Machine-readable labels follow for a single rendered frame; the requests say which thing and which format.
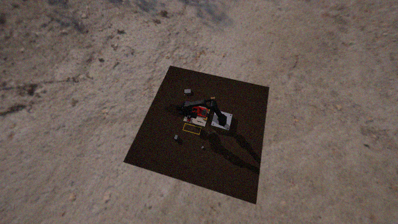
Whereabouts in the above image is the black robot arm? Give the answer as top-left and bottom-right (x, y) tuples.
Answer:
(176, 99), (227, 127)

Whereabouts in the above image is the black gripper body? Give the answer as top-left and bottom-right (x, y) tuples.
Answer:
(179, 111), (197, 119)

